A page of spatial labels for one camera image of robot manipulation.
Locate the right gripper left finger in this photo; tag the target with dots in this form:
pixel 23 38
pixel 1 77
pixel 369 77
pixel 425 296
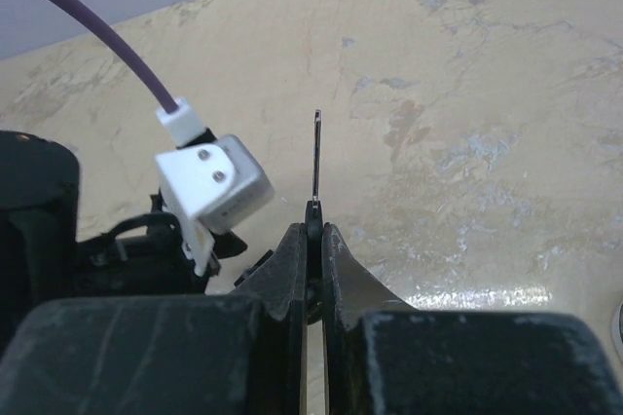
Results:
pixel 238 353

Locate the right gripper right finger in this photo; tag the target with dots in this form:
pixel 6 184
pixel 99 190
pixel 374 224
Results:
pixel 383 356

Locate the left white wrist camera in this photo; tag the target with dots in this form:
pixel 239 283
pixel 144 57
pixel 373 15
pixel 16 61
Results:
pixel 209 184

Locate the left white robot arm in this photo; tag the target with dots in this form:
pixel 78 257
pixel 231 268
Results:
pixel 40 183

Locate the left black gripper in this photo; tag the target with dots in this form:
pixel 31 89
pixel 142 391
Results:
pixel 146 255

